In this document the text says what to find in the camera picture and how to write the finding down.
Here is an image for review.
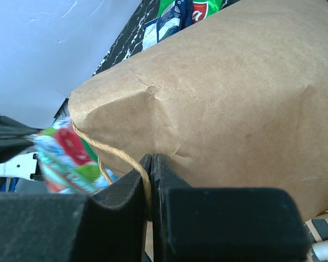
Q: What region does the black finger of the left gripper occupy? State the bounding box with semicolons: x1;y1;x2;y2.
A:
0;115;41;164

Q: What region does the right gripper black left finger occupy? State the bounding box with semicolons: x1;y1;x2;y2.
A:
0;170;149;261

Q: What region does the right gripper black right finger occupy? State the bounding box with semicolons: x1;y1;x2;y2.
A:
150;154;311;261

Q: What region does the teal snack packet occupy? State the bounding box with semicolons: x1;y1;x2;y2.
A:
33;117;118;195

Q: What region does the brown paper bag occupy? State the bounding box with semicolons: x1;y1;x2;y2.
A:
69;1;328;233

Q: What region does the blue chips bag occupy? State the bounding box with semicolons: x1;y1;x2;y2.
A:
142;0;193;51

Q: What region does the green cassava chips bag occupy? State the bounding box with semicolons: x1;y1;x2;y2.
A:
157;0;232;23

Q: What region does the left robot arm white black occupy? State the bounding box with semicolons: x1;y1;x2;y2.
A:
0;115;43;181

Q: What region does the white green tube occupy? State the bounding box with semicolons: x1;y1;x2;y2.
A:
311;237;328;261

